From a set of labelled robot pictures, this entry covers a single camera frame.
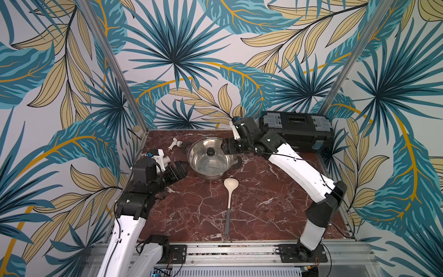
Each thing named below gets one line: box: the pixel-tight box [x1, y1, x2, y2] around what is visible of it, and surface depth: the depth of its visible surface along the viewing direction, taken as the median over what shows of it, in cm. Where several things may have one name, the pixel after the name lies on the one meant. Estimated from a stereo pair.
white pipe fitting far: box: [167, 137, 184, 151], surface depth 111 cm
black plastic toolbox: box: [259, 110, 334, 153], surface depth 101 cm
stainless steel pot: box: [181, 136, 243, 181], surface depth 99 cm
